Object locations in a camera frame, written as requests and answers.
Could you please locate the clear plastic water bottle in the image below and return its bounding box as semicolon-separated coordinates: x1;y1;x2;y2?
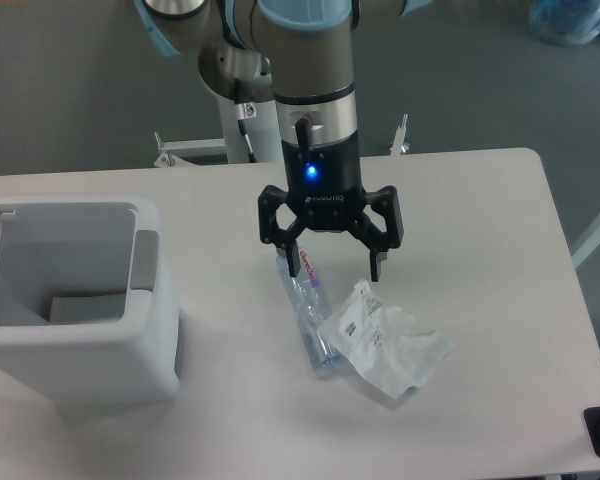
276;246;345;379

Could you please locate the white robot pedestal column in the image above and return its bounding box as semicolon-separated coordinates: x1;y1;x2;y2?
198;40;283;164

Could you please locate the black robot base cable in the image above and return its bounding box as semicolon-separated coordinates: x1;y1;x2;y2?
233;78;258;164

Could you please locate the white plastic trash can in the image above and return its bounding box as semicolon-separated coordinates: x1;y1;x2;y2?
0;193;180;403

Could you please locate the blue plastic bag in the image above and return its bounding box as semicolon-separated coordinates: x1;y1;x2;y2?
529;1;600;47

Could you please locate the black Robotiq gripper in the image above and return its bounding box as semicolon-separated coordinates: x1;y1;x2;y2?
257;132;406;283

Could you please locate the white plastic wrapper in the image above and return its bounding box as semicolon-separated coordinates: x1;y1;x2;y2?
318;279;454;399

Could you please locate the white pedestal base frame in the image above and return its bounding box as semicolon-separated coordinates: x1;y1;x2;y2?
153;113;410;168

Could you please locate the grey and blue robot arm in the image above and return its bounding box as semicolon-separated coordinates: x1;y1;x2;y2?
136;1;420;278

